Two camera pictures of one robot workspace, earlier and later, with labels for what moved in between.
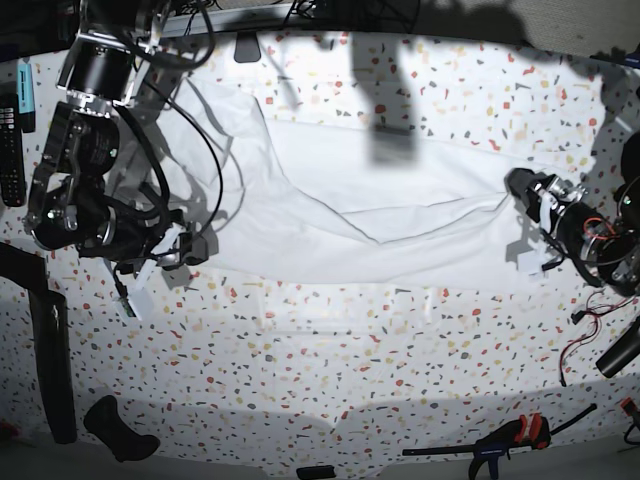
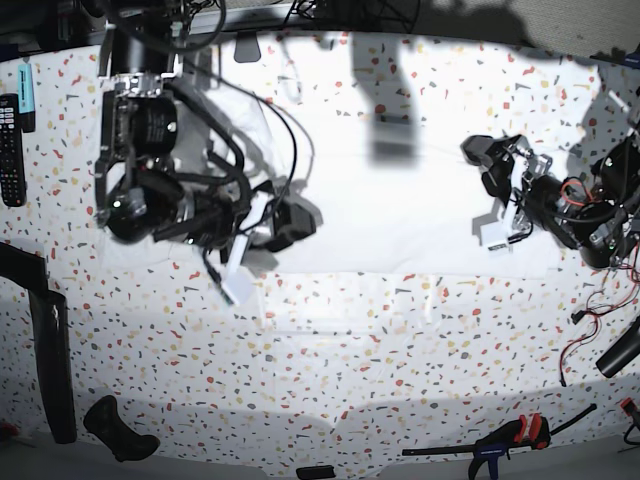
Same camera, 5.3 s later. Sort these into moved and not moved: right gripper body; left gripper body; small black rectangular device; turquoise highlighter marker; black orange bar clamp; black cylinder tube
Moved: left gripper body; right gripper body
Not moved: black cylinder tube; black orange bar clamp; small black rectangular device; turquoise highlighter marker
